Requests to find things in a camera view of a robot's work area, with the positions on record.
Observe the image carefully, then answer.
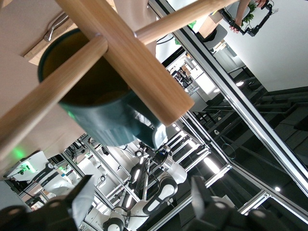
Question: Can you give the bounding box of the bare person forearm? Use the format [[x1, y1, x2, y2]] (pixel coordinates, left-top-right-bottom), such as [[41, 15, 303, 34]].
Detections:
[[235, 0, 251, 26]]

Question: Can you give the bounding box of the aluminium profile frame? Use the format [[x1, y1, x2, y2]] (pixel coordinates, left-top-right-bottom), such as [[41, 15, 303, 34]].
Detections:
[[149, 0, 308, 200]]

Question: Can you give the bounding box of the wooden mug rack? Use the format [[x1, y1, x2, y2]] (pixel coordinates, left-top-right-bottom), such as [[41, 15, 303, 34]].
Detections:
[[0, 0, 241, 180]]

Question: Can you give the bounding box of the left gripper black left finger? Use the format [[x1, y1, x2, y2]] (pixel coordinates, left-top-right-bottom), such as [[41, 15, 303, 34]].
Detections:
[[68, 174, 96, 228]]

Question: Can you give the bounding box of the green potted plant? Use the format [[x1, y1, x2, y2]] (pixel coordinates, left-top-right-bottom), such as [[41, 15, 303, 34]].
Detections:
[[242, 3, 256, 25]]

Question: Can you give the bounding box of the dark green mug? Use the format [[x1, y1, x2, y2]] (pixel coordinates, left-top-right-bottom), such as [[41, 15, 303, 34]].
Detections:
[[37, 27, 169, 151]]

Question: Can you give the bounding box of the wooden cutting board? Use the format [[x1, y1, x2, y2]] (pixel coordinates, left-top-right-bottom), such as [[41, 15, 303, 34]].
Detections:
[[23, 12, 82, 66]]

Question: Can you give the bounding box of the black office chair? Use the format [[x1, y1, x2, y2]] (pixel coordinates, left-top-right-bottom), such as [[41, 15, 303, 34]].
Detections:
[[203, 24, 228, 50]]

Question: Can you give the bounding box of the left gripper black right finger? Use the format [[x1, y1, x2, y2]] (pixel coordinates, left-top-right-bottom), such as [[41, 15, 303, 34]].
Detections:
[[190, 175, 214, 223]]

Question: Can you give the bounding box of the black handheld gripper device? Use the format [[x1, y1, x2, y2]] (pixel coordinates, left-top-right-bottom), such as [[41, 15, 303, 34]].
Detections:
[[221, 0, 274, 37]]

